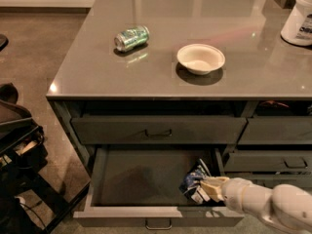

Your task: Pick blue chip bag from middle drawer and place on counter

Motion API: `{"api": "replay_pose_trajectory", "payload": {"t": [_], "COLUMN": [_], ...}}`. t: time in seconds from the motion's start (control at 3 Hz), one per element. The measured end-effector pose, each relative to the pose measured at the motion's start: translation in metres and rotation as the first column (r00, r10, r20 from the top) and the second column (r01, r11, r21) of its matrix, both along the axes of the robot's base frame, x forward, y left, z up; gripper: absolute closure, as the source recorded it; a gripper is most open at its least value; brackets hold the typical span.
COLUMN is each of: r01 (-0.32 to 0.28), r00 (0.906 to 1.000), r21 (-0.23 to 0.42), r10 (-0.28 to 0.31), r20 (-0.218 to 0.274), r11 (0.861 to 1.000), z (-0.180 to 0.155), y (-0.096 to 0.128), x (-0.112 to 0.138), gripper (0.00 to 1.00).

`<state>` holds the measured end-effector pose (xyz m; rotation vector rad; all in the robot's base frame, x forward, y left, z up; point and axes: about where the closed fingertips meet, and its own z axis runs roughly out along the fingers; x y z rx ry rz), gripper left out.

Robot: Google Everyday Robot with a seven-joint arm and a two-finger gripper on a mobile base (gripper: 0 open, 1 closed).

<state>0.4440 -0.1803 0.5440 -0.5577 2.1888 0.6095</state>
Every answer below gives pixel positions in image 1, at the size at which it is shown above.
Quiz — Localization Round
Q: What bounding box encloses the white plastic canister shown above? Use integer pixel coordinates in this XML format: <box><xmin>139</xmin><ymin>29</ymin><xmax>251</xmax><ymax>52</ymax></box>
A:
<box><xmin>281</xmin><ymin>0</ymin><xmax>312</xmax><ymax>46</ymax></box>

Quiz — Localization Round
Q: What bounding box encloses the dark cart with clutter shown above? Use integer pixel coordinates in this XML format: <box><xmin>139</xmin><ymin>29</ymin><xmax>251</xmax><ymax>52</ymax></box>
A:
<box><xmin>0</xmin><ymin>83</ymin><xmax>68</xmax><ymax>234</ymax></box>

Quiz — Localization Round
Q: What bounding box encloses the white paper bowl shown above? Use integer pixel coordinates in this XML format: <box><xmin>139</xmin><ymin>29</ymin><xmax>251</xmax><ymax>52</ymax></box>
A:
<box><xmin>176</xmin><ymin>44</ymin><xmax>225</xmax><ymax>75</ymax></box>

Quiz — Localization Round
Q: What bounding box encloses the closed top drawer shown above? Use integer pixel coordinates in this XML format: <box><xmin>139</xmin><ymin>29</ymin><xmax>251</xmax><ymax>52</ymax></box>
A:
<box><xmin>71</xmin><ymin>115</ymin><xmax>247</xmax><ymax>144</ymax></box>

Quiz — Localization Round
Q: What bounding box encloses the grey counter cabinet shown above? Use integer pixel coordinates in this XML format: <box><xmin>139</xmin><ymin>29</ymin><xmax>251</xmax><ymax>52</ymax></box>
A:
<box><xmin>47</xmin><ymin>0</ymin><xmax>312</xmax><ymax>187</ymax></box>

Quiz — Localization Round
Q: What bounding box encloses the green soda can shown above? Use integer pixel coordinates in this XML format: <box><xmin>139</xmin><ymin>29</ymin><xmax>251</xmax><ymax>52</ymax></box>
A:
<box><xmin>114</xmin><ymin>25</ymin><xmax>149</xmax><ymax>53</ymax></box>

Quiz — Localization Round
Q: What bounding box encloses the blue chip bag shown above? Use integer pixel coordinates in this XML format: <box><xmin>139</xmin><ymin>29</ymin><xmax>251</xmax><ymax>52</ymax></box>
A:
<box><xmin>179</xmin><ymin>159</ymin><xmax>211</xmax><ymax>205</ymax></box>

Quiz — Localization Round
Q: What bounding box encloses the open middle drawer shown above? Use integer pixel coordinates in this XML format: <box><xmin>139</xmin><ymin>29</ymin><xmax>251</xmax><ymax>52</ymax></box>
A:
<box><xmin>74</xmin><ymin>145</ymin><xmax>244</xmax><ymax>230</ymax></box>

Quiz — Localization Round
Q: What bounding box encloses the right middle drawer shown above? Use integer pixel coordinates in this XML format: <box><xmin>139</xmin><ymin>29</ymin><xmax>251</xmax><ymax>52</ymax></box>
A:
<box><xmin>224</xmin><ymin>150</ymin><xmax>312</xmax><ymax>172</ymax></box>

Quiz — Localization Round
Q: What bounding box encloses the right top drawer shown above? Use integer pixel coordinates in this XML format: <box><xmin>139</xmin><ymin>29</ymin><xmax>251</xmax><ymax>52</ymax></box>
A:
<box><xmin>239</xmin><ymin>116</ymin><xmax>312</xmax><ymax>144</ymax></box>

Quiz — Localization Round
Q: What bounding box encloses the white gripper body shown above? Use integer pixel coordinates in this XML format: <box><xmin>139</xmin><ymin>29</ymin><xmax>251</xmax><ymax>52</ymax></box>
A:
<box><xmin>221</xmin><ymin>178</ymin><xmax>272</xmax><ymax>217</ymax></box>

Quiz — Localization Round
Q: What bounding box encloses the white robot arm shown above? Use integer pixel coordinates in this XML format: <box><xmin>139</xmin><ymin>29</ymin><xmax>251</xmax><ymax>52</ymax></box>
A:
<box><xmin>200</xmin><ymin>176</ymin><xmax>312</xmax><ymax>234</ymax></box>

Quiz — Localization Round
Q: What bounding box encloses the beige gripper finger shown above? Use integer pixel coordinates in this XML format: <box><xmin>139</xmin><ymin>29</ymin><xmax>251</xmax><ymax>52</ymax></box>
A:
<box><xmin>205</xmin><ymin>176</ymin><xmax>230</xmax><ymax>184</ymax></box>
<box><xmin>201</xmin><ymin>181</ymin><xmax>223</xmax><ymax>202</ymax></box>

